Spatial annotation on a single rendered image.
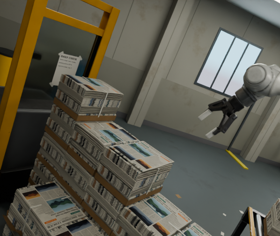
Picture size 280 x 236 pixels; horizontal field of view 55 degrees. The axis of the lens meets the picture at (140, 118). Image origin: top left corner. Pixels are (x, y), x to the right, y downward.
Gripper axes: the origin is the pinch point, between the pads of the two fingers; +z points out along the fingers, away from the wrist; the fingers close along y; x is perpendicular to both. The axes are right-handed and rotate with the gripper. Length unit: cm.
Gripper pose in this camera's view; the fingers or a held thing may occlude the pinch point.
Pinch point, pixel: (204, 126)
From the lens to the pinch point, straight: 135.8
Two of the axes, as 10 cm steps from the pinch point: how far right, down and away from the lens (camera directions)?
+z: -7.0, 6.0, 3.9
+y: -0.9, -6.2, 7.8
